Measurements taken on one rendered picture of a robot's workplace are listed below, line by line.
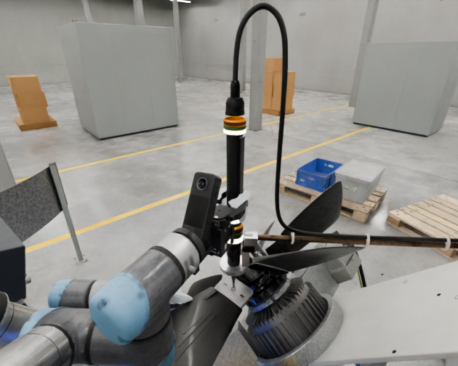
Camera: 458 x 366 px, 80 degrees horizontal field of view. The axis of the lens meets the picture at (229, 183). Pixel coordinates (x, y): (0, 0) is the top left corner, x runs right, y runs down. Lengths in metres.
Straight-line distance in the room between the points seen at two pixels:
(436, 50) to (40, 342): 7.50
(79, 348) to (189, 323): 0.29
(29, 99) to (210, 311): 7.95
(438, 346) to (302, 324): 0.29
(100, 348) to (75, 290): 0.36
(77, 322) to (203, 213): 0.24
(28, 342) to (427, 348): 0.59
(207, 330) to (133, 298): 0.35
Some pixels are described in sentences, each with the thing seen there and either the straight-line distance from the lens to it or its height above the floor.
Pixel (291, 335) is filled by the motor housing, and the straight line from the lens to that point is 0.77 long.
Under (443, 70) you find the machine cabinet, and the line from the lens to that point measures 7.49.
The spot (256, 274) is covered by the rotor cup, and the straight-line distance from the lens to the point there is 0.77.
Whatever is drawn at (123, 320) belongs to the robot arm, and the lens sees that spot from 0.37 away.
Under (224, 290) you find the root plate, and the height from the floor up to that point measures 1.19.
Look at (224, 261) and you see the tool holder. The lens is 0.70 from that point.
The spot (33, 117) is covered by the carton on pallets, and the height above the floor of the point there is 0.29.
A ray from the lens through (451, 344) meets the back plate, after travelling 0.60.
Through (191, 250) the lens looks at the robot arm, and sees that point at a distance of 0.43.
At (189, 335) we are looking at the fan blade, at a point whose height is 1.18.
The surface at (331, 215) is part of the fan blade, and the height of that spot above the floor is 1.29.
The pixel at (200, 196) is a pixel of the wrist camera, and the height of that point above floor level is 1.53.
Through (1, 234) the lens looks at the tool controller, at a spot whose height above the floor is 1.24.
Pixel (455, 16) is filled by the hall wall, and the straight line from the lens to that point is 12.80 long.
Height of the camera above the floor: 1.75
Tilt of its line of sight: 26 degrees down
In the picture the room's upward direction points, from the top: straight up
